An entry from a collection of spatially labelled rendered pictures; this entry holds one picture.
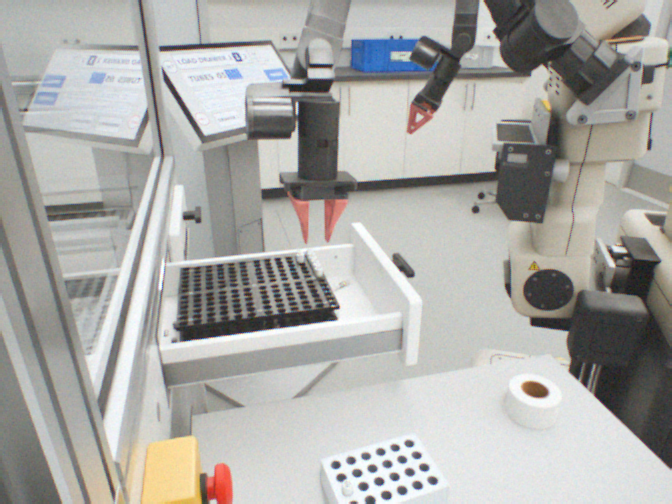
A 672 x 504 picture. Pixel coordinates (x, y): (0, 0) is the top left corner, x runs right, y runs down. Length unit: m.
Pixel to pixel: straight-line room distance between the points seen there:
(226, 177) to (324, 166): 0.99
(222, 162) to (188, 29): 0.82
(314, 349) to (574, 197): 0.69
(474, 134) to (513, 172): 3.19
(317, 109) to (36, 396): 0.51
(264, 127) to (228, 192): 1.01
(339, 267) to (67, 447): 0.67
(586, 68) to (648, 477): 0.59
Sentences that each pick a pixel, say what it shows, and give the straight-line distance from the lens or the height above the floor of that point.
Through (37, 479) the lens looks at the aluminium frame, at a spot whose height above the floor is 1.07.
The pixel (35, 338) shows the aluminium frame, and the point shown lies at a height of 1.13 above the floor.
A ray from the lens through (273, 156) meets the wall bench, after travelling 3.75.
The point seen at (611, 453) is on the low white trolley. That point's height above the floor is 0.76.
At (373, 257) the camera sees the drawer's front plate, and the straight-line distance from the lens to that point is 0.79.
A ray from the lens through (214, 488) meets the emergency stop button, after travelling 0.50.
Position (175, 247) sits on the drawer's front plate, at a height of 0.90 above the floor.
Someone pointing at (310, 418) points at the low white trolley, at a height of 0.76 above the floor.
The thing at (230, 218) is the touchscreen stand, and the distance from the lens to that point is 1.69.
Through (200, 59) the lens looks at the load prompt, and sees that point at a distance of 1.61.
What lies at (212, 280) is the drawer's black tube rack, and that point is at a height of 0.90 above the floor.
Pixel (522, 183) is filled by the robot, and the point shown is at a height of 0.97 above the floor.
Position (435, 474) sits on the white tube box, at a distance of 0.62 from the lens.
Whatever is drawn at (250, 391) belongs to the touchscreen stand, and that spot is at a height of 0.04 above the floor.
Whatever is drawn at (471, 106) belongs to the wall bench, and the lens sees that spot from 4.18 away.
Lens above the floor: 1.26
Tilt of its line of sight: 26 degrees down
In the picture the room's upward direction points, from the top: straight up
